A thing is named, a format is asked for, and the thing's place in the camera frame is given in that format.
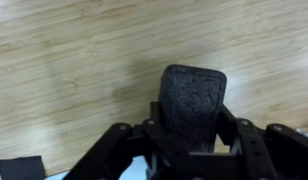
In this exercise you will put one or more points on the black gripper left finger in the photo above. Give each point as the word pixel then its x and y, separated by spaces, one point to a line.
pixel 113 153

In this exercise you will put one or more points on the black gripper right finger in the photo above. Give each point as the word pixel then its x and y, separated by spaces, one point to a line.
pixel 275 153

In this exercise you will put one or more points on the dark grey whiteboard eraser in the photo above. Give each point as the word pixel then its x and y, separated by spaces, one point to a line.
pixel 191 99

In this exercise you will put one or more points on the white whiteboard sheet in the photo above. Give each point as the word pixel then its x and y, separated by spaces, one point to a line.
pixel 136 171

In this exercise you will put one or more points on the black tape square left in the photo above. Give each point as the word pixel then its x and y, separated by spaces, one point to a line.
pixel 24 168

